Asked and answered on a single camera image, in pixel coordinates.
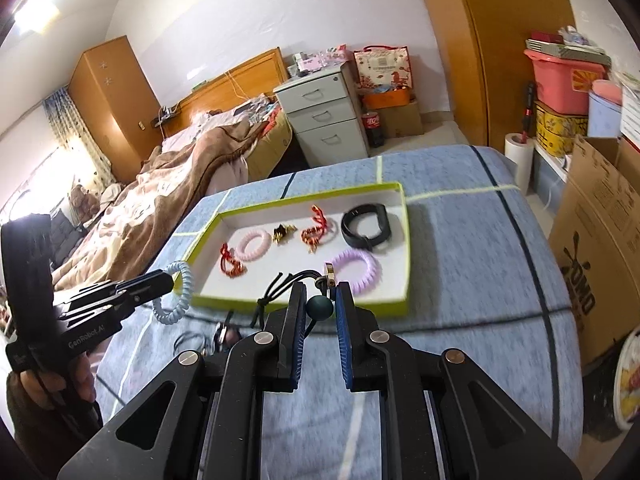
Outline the large brown cardboard box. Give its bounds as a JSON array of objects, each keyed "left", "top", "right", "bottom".
[{"left": 549, "top": 136, "right": 640, "bottom": 366}]

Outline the black bagged trash bin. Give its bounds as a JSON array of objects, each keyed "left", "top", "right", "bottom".
[{"left": 582, "top": 328, "right": 639, "bottom": 442}]

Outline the wooden bed headboard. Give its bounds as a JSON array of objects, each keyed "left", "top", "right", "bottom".
[{"left": 162, "top": 47, "right": 288, "bottom": 136}]

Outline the wooden corner cabinet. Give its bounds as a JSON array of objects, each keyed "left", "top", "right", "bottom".
[{"left": 67, "top": 36, "right": 162, "bottom": 184}]

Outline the blue grey thin hair tie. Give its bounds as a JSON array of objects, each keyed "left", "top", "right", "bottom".
[{"left": 171, "top": 331, "right": 214, "bottom": 359}]

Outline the orange box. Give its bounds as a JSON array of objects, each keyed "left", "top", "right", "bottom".
[{"left": 362, "top": 88, "right": 412, "bottom": 110}]

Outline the red patterned gift bag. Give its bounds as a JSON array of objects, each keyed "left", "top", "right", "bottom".
[{"left": 354, "top": 46, "right": 413, "bottom": 94}]

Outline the tall wooden wardrobe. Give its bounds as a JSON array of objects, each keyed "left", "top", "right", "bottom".
[{"left": 424, "top": 0, "right": 575, "bottom": 151}]

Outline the floral window curtain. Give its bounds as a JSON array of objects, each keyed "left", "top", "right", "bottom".
[{"left": 42, "top": 87, "right": 116, "bottom": 194}]

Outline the purple spiral hair tie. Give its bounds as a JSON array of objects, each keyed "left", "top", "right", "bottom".
[{"left": 328, "top": 248, "right": 381, "bottom": 297}]

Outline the yellow patterned box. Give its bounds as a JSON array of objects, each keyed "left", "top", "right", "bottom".
[{"left": 535, "top": 101, "right": 588, "bottom": 157}]

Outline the light blue pink-lidded box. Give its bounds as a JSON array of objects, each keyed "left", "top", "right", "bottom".
[{"left": 587, "top": 90, "right": 622, "bottom": 138}]

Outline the white three drawer cabinet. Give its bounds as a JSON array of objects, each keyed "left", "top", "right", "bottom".
[{"left": 274, "top": 63, "right": 369, "bottom": 167}]

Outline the left hand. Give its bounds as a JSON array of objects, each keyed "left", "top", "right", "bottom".
[{"left": 8, "top": 353, "right": 96, "bottom": 410}]

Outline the pink spiral hair tie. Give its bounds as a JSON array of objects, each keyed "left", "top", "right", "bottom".
[{"left": 234, "top": 227, "right": 274, "bottom": 264}]

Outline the black wristband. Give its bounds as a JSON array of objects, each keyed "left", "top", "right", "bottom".
[{"left": 341, "top": 203, "right": 392, "bottom": 252}]

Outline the brown fleece blanket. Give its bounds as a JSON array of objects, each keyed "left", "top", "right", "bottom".
[{"left": 52, "top": 119, "right": 267, "bottom": 292}]

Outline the green shallow cardboard tray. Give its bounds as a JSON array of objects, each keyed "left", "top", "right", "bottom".
[{"left": 186, "top": 182, "right": 411, "bottom": 318}]

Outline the black tie with teal bead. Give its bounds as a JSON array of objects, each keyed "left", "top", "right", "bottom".
[{"left": 250, "top": 266, "right": 335, "bottom": 333}]

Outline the pink plastic storage bin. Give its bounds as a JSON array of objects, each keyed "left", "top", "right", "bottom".
[{"left": 524, "top": 49, "right": 606, "bottom": 115}]

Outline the blue spiral hair tie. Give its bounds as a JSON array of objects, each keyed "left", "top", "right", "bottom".
[{"left": 152, "top": 259, "right": 196, "bottom": 326}]

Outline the white paper roll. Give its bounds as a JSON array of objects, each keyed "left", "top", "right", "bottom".
[{"left": 504, "top": 133, "right": 535, "bottom": 195}]

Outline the blue plaid table cloth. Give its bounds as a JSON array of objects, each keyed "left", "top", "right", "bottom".
[{"left": 94, "top": 144, "right": 586, "bottom": 480}]

